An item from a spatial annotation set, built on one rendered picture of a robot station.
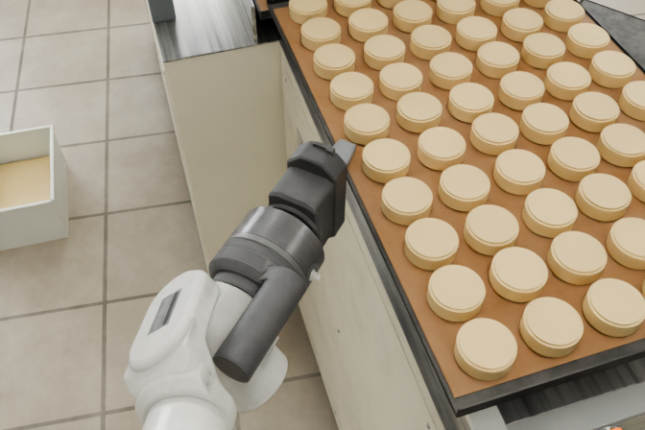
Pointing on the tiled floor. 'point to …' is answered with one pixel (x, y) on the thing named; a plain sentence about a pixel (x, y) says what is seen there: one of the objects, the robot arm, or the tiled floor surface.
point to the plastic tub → (32, 188)
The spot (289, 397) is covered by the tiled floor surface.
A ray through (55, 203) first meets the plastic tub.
